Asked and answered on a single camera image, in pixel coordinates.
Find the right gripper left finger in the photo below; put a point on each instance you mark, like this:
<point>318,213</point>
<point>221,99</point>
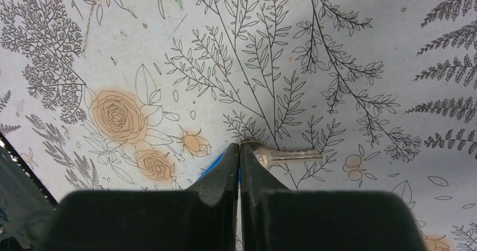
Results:
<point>200,217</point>

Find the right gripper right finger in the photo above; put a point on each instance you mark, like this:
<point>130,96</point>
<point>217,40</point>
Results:
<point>277,218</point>

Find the floral patterned mat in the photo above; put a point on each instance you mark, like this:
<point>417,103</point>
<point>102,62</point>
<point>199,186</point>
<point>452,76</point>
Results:
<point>143,95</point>

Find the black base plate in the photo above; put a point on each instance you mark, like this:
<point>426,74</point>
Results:
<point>26,206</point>

